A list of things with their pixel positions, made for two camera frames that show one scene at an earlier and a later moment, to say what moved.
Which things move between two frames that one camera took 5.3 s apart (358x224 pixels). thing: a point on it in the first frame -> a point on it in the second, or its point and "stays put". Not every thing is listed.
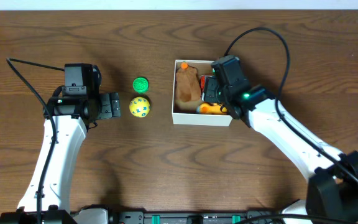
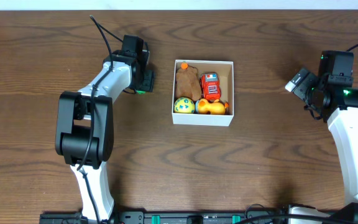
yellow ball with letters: (139, 107) -> (184, 105)
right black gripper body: (212, 89) -> (316, 99)
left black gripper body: (109, 104) -> (148, 81)
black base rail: (187, 217) stays put
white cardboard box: (203, 68) stays put
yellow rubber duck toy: (213, 109) stays put
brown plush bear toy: (188, 91) stays put
